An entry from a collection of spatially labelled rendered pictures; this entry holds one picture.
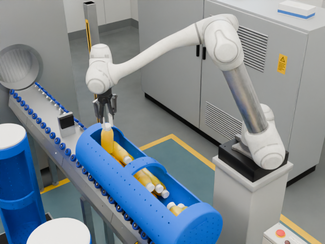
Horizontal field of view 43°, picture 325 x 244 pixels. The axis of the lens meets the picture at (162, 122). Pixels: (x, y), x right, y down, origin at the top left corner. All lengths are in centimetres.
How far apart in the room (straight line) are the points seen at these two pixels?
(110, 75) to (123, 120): 286
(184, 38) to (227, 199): 103
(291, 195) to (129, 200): 211
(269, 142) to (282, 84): 134
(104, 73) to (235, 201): 110
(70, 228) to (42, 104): 142
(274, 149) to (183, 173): 196
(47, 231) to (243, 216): 108
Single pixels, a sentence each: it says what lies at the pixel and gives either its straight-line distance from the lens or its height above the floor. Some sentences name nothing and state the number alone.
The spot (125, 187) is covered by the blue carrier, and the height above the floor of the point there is 118.
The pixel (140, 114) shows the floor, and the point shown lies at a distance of 474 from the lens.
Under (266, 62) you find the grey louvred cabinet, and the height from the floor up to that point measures 111.
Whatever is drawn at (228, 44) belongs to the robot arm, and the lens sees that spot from 169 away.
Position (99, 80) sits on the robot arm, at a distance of 178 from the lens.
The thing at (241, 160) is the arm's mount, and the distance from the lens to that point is 227.
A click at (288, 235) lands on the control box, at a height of 110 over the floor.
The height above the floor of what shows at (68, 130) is 97.
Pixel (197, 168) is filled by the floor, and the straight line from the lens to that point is 393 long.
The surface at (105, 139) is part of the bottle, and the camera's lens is 219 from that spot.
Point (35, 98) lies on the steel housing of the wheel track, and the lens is 332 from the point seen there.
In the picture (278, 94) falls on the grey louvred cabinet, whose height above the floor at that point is 90.
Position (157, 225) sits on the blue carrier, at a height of 116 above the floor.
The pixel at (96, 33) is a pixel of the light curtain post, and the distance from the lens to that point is 278.
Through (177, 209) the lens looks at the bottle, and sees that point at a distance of 185.
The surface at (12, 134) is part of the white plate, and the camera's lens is 271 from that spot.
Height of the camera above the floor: 245
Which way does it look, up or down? 32 degrees down
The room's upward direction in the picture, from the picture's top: 1 degrees counter-clockwise
